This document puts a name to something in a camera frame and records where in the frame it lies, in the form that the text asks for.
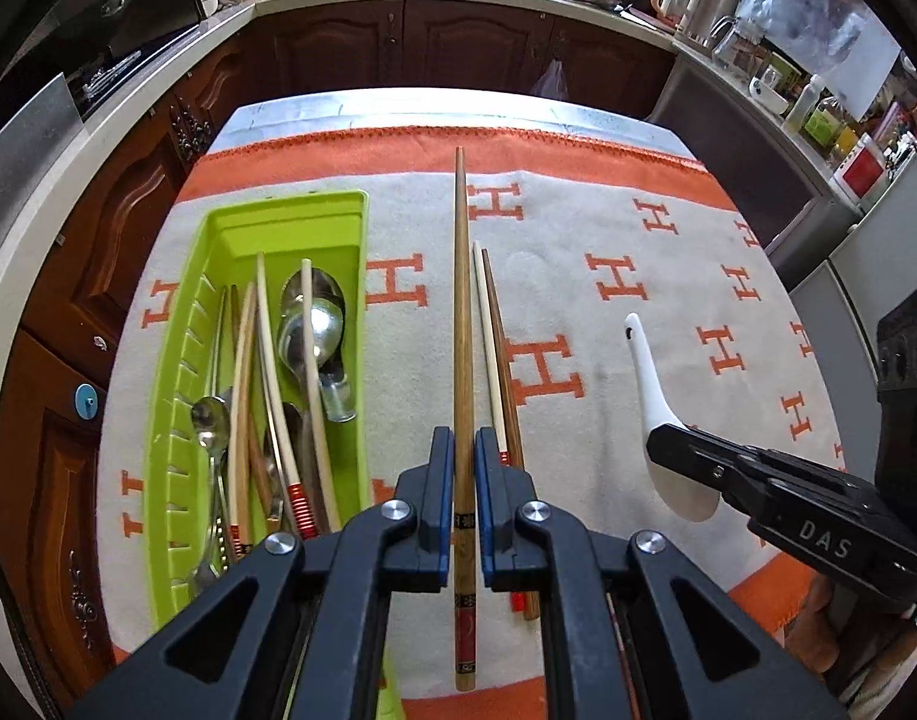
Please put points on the glass jug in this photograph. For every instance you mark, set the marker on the glass jug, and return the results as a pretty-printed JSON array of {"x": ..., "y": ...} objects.
[{"x": 732, "y": 41}]

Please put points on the green plastic utensil tray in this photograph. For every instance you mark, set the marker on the green plastic utensil tray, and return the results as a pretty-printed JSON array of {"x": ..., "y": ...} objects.
[{"x": 278, "y": 229}]

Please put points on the steel cabinet with glass door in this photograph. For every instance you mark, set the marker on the steel cabinet with glass door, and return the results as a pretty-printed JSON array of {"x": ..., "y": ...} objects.
[{"x": 728, "y": 165}]

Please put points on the plain brown wooden chopstick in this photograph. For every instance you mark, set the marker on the plain brown wooden chopstick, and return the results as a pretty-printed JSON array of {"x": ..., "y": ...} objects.
[{"x": 257, "y": 469}]

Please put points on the pale chopstick with red stripes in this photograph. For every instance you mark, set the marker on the pale chopstick with red stripes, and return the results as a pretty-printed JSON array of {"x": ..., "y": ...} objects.
[
  {"x": 241, "y": 427},
  {"x": 491, "y": 360},
  {"x": 267, "y": 360}
]

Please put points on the black range hood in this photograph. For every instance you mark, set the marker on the black range hood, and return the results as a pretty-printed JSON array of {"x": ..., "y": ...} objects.
[{"x": 121, "y": 15}]

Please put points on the small metal spoon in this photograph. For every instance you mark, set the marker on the small metal spoon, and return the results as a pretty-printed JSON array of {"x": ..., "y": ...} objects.
[{"x": 209, "y": 416}]

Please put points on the red and white box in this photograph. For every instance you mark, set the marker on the red and white box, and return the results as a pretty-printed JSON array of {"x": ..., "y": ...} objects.
[{"x": 862, "y": 169}]

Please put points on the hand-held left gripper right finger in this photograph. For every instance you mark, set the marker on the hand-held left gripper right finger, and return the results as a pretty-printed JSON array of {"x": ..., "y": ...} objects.
[{"x": 485, "y": 510}]

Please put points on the yellow oil bottle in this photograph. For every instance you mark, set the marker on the yellow oil bottle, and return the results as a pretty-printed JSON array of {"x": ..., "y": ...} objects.
[{"x": 824, "y": 120}]

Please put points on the white ceramic spoon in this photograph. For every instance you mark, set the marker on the white ceramic spoon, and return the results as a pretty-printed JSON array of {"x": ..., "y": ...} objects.
[{"x": 650, "y": 390}]

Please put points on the white plastic bag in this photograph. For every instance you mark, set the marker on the white plastic bag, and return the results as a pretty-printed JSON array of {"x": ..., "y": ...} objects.
[{"x": 552, "y": 79}]

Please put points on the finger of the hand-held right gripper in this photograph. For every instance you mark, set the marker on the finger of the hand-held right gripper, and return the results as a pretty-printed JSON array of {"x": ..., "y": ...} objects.
[{"x": 698, "y": 457}]

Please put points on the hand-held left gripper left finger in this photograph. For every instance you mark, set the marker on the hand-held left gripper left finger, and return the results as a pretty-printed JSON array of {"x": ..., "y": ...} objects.
[{"x": 448, "y": 510}]

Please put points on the person's right hand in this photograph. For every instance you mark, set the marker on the person's right hand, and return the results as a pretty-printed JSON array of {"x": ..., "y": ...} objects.
[{"x": 863, "y": 637}]

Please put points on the large metal serving spoon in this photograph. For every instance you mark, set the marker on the large metal serving spoon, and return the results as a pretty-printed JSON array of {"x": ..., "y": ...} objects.
[
  {"x": 320, "y": 289},
  {"x": 320, "y": 337}
]

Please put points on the gas stove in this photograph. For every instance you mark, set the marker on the gas stove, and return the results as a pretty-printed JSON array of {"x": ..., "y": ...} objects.
[{"x": 110, "y": 75}]

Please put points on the orange patterned blanket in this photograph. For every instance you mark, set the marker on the orange patterned blanket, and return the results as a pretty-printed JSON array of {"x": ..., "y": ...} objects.
[{"x": 601, "y": 465}]

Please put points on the dark wooden base cabinets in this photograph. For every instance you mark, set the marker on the dark wooden base cabinets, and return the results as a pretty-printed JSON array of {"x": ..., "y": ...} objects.
[{"x": 466, "y": 37}]

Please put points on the blue round cabinet knob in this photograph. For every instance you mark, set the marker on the blue round cabinet knob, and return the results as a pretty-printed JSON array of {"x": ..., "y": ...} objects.
[{"x": 87, "y": 399}]

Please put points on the metal chopstick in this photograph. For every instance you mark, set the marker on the metal chopstick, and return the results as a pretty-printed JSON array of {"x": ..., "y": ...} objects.
[{"x": 220, "y": 345}]

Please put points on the grey refrigerator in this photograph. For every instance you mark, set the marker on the grey refrigerator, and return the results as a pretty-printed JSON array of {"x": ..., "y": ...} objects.
[{"x": 863, "y": 255}]

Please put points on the clear plastic bottle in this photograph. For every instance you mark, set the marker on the clear plastic bottle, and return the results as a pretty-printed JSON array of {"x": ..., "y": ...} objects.
[{"x": 803, "y": 101}]

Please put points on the hanging clear plastic bags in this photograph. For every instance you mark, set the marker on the hanging clear plastic bags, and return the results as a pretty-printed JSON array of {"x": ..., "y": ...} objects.
[{"x": 811, "y": 7}]

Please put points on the white cup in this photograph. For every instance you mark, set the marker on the white cup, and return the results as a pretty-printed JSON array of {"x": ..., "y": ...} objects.
[{"x": 770, "y": 82}]

